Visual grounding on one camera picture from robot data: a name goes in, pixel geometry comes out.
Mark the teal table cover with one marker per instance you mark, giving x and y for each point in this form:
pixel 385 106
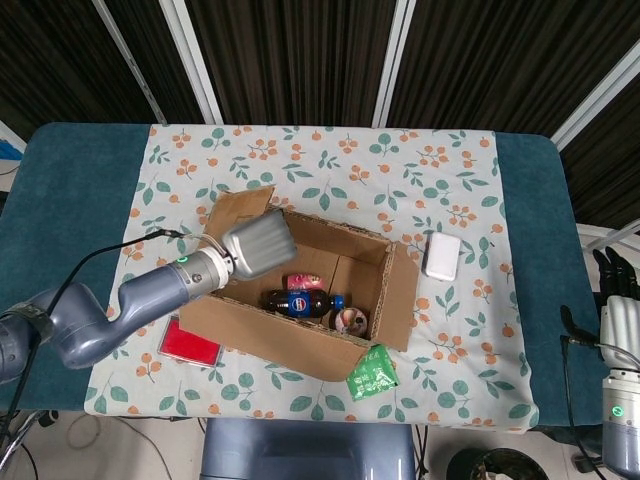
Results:
pixel 75 200

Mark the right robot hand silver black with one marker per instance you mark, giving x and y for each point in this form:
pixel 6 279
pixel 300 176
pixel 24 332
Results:
pixel 622 325

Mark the white plastic case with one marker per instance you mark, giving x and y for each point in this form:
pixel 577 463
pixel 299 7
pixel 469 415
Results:
pixel 442 255

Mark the blue-grey robot torso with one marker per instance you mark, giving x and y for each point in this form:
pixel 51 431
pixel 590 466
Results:
pixel 305 450

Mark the floral leaf tablecloth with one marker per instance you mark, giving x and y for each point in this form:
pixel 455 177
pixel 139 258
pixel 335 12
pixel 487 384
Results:
pixel 320 165

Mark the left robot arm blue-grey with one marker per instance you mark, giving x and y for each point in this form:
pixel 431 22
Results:
pixel 150 295

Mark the green tea sachet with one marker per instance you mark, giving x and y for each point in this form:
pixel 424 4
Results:
pixel 372 377

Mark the round pink snack cup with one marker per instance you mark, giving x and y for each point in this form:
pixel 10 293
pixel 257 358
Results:
pixel 350 320

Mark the pink snack packet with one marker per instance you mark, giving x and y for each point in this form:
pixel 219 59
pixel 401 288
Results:
pixel 306 281

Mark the white partition frame post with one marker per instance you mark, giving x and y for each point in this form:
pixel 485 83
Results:
pixel 192 60
pixel 395 60
pixel 597 92
pixel 131 62

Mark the red ink pad case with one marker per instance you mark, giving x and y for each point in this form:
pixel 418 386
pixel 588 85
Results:
pixel 187 345

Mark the dark cola bottle blue label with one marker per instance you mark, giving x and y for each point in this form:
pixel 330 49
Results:
pixel 300 304

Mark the brown cardboard box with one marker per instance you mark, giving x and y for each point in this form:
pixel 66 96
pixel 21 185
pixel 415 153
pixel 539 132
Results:
pixel 270 340

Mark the white metal rack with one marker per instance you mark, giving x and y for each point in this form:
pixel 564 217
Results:
pixel 607 237

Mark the black round bin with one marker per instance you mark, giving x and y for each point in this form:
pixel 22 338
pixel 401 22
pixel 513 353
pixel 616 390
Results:
pixel 495 465

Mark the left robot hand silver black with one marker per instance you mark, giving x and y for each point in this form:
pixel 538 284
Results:
pixel 260 245

